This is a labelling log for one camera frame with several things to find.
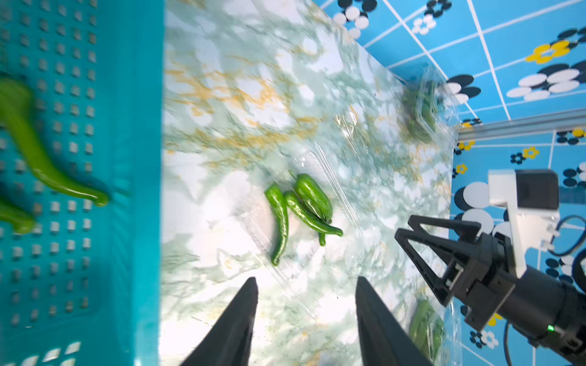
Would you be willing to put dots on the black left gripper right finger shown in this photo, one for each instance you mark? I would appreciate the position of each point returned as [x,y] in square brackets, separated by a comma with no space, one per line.
[382,340]

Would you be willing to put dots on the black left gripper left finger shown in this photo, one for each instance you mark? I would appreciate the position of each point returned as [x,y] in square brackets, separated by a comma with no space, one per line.
[229,341]

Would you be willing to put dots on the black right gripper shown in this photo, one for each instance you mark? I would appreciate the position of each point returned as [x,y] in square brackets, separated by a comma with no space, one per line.
[480,279]

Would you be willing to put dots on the clear clamshell with peppers middle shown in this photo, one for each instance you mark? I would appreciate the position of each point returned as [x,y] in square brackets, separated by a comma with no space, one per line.
[313,216]

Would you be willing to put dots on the clear clamshell with peppers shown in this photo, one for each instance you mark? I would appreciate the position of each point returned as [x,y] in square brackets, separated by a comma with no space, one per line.
[430,108]
[433,331]
[313,216]

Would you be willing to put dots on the green peppers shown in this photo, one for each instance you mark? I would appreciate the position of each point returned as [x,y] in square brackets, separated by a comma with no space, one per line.
[17,116]

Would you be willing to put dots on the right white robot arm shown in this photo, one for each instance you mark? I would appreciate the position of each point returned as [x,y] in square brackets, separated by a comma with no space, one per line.
[549,313]

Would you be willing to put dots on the clear clamshell with peppers right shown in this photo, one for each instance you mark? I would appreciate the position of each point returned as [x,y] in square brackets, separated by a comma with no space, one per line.
[433,331]

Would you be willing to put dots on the clear clamshell with peppers back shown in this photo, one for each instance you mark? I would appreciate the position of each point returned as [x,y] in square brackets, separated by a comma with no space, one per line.
[430,108]

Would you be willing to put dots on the teal plastic basket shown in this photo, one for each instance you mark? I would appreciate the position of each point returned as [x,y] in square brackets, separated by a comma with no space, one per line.
[81,134]

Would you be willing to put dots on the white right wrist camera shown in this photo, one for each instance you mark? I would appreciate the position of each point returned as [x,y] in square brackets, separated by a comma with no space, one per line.
[531,197]

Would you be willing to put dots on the aluminium frame post right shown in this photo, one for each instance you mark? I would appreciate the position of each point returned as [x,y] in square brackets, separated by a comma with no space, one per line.
[562,121]

